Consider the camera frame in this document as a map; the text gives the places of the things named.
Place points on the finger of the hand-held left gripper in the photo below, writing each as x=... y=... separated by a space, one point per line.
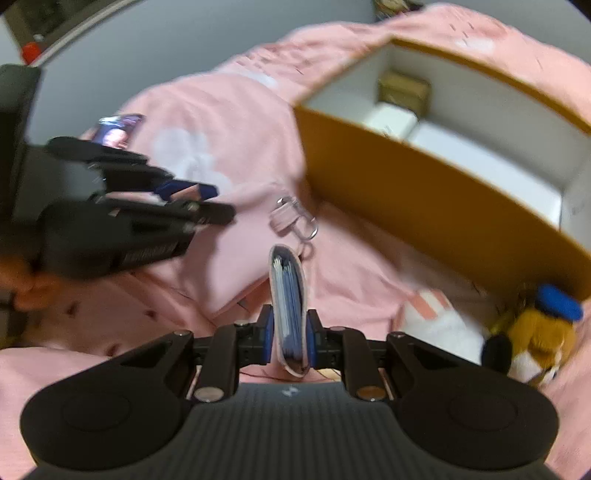
x=184 y=188
x=203 y=213

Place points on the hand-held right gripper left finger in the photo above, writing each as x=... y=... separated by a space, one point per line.
x=266 y=334

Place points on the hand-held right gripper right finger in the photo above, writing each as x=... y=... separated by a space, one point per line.
x=311 y=337

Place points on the pink pouch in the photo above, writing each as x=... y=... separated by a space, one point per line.
x=288 y=300

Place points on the white and black plush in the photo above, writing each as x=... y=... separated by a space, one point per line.
x=452 y=337

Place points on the orange cardboard box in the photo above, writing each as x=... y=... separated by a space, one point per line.
x=415 y=184

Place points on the long white box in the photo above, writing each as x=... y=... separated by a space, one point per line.
x=390 y=120

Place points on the brown dog plush blue hat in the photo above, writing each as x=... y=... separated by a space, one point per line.
x=540 y=332

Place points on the small kraft brown box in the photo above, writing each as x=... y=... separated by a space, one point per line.
x=401 y=90

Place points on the person's left hand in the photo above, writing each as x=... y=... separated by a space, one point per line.
x=23 y=286

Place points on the purple printed card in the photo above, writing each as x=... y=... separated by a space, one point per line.
x=117 y=131

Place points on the small red object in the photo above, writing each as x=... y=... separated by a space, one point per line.
x=33 y=51

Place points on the window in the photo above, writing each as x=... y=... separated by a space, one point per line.
x=69 y=23

